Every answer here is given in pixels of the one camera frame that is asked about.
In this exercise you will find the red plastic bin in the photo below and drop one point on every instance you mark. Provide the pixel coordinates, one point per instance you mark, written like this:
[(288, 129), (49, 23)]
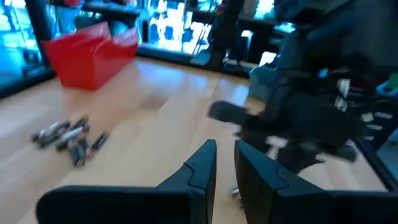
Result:
[(87, 68)]

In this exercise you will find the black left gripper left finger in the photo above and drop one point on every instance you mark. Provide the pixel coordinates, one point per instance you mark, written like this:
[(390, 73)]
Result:
[(174, 205)]

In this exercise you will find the blue-grey plastic tray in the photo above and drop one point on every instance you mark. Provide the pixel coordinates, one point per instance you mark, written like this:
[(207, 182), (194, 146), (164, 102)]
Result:
[(259, 84)]

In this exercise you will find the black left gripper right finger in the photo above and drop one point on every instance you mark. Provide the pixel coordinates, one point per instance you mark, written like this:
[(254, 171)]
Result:
[(280, 205)]

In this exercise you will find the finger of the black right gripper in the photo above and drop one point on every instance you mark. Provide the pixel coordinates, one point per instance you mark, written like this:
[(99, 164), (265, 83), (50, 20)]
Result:
[(298, 158), (230, 113)]

